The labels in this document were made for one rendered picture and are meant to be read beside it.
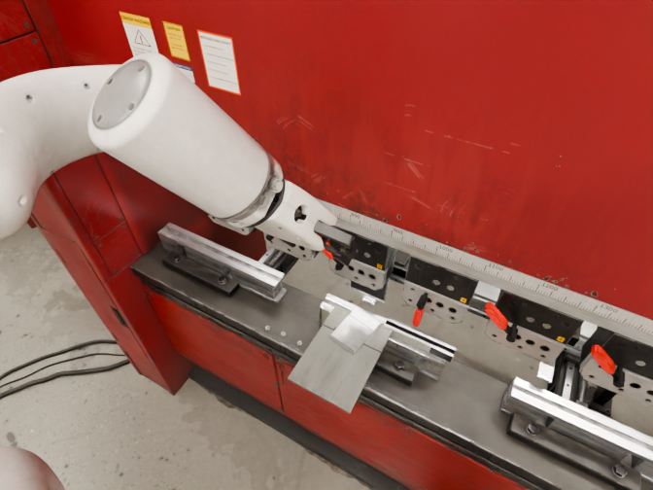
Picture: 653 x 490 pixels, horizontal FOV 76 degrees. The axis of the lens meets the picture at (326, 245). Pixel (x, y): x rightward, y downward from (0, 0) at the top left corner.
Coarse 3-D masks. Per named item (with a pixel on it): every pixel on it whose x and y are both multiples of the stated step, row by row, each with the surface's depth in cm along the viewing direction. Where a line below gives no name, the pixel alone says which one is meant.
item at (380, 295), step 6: (354, 282) 113; (354, 288) 117; (360, 288) 114; (366, 288) 112; (384, 288) 108; (366, 294) 115; (372, 294) 112; (378, 294) 111; (384, 294) 110; (384, 300) 113
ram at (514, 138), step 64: (64, 0) 94; (128, 0) 84; (192, 0) 77; (256, 0) 70; (320, 0) 65; (384, 0) 60; (448, 0) 56; (512, 0) 53; (576, 0) 50; (640, 0) 47; (192, 64) 87; (256, 64) 79; (320, 64) 72; (384, 64) 67; (448, 64) 62; (512, 64) 58; (576, 64) 54; (640, 64) 51; (256, 128) 90; (320, 128) 81; (384, 128) 74; (448, 128) 68; (512, 128) 63; (576, 128) 59; (640, 128) 55; (320, 192) 93; (384, 192) 84; (448, 192) 76; (512, 192) 70; (576, 192) 65; (640, 192) 60; (512, 256) 78; (576, 256) 72; (640, 256) 66
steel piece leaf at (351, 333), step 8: (344, 320) 120; (352, 320) 120; (344, 328) 118; (352, 328) 118; (360, 328) 118; (368, 328) 118; (328, 336) 115; (336, 336) 116; (344, 336) 116; (352, 336) 116; (360, 336) 116; (344, 344) 112; (352, 344) 114; (360, 344) 114; (352, 352) 112
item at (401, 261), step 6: (396, 252) 133; (402, 252) 133; (396, 258) 132; (402, 258) 132; (408, 258) 132; (396, 264) 131; (402, 264) 130; (396, 270) 132; (402, 270) 130; (402, 276) 132; (366, 300) 124; (372, 300) 124
